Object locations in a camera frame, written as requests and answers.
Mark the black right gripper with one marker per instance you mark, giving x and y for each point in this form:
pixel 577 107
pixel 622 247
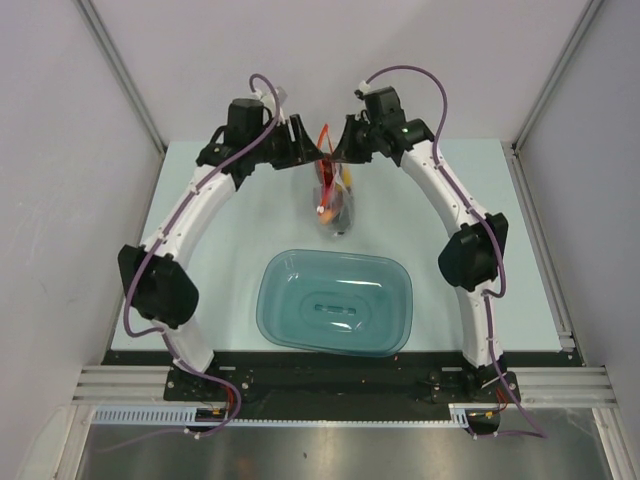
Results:
pixel 347 152

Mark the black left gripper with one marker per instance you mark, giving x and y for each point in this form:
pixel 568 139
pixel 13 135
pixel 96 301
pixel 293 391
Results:
pixel 301 151

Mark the clear zip bag orange seal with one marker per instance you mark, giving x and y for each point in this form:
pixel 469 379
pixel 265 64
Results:
pixel 333 194

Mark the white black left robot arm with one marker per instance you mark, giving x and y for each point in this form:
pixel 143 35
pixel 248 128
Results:
pixel 154 274

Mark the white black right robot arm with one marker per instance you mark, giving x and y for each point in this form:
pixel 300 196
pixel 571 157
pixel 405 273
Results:
pixel 472 261

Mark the teal transparent plastic tub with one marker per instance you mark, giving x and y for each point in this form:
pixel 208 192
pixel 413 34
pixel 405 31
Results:
pixel 334 302

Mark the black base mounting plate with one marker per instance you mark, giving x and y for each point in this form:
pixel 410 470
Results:
pixel 362 408

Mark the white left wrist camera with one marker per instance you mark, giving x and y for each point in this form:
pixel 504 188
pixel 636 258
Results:
pixel 273 103

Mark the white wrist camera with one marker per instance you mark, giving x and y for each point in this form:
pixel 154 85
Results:
pixel 273 103
pixel 363 90

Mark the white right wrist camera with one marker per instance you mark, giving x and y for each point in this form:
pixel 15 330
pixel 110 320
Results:
pixel 363 90

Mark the aluminium corner rail left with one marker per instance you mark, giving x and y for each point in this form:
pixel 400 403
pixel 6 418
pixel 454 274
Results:
pixel 107 46

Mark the aluminium corner rail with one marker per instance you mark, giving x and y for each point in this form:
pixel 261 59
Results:
pixel 107 46
pixel 560 67

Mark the aluminium corner rail right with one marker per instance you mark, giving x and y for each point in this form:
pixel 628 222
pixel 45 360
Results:
pixel 560 67

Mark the aluminium front rail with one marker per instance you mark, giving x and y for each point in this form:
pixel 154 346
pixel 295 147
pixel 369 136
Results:
pixel 579 387

